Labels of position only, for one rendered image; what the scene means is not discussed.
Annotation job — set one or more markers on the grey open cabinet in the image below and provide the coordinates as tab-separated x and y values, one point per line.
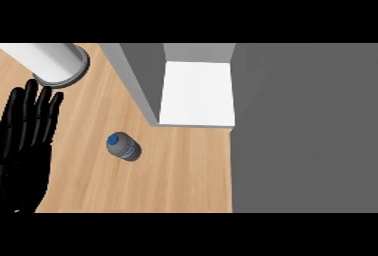
189	93

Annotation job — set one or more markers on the white cylindrical container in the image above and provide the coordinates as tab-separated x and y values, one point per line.
46	61

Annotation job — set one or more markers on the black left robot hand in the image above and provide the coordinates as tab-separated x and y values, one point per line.
24	143

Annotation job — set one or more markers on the dark grey cabinet door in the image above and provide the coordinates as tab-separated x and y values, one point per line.
304	128

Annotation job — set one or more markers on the blue-capped water bottle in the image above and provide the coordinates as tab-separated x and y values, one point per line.
122	147

